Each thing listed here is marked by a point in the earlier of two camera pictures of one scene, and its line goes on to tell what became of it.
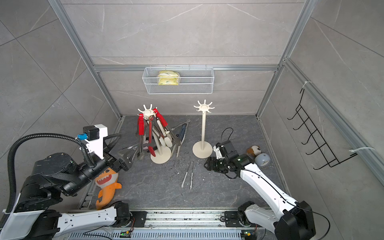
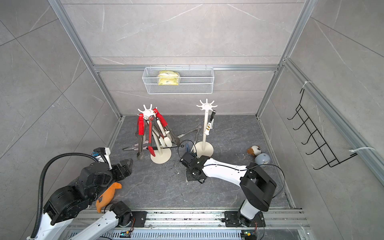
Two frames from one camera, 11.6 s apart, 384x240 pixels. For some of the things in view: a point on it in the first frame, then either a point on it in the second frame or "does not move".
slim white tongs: [191, 164] → [210, 125]
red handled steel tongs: [165, 124] does not move
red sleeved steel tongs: [141, 123] does not move
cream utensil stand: [203, 149] does not move
